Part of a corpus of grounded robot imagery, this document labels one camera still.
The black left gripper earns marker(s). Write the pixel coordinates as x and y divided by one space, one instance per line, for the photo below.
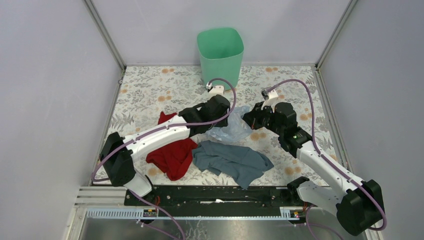
222 123

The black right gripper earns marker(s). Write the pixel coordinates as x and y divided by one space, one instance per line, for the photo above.
253 117

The light blue plastic trash bag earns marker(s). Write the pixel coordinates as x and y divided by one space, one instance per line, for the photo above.
236 130

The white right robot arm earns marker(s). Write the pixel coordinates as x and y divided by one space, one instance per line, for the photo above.
357 204

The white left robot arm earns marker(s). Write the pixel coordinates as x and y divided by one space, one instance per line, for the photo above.
119 152

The green plastic trash bin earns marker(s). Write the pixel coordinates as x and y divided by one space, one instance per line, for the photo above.
220 53

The grey-blue cloth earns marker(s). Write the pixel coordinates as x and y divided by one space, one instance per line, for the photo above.
241 163

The red cloth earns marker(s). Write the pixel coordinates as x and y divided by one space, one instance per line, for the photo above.
173 159

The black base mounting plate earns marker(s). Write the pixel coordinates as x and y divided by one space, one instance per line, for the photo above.
220 199

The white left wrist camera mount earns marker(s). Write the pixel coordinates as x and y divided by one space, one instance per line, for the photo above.
215 90

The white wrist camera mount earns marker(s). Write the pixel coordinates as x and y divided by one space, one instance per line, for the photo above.
270 97
215 90

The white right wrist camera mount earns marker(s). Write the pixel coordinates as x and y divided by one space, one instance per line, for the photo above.
270 97

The white slotted cable duct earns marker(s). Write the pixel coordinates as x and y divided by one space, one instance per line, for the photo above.
152 214

